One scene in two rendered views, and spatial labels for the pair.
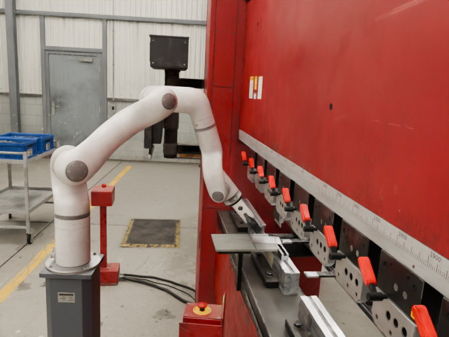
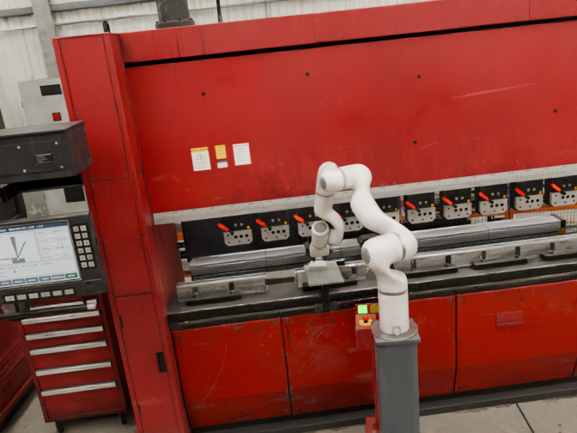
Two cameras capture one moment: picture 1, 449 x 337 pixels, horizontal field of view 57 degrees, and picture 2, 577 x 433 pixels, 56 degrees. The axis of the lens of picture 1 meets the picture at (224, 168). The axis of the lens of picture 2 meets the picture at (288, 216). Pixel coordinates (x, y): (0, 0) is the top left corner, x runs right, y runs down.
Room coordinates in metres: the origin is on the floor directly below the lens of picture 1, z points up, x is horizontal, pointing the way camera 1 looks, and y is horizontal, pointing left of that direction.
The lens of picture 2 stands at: (1.57, 2.58, 2.18)
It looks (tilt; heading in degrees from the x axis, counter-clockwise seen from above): 18 degrees down; 276
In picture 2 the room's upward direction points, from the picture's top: 6 degrees counter-clockwise
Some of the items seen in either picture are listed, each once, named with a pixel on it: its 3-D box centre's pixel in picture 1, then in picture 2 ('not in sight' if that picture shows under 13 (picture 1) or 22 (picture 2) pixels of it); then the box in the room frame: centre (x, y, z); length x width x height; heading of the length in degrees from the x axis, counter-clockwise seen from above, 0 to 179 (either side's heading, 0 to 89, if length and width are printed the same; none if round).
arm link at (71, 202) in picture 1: (70, 179); (385, 264); (1.42, 0.55, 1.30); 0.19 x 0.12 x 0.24; 30
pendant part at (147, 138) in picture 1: (154, 118); (48, 255); (2.83, 0.50, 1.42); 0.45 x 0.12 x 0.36; 8
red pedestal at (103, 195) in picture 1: (103, 233); not in sight; (3.21, 0.97, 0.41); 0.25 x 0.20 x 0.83; 99
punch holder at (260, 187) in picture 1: (267, 173); (274, 223); (1.95, -0.21, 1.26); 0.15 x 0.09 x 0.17; 9
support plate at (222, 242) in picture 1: (243, 242); (323, 273); (1.70, -0.10, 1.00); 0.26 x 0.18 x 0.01; 99
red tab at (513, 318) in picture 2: not in sight; (509, 319); (0.69, -0.24, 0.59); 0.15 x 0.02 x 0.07; 9
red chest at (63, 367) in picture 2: not in sight; (84, 343); (3.26, -0.36, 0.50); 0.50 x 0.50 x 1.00; 9
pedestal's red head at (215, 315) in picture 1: (202, 323); (375, 326); (1.45, 0.05, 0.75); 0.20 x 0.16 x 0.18; 177
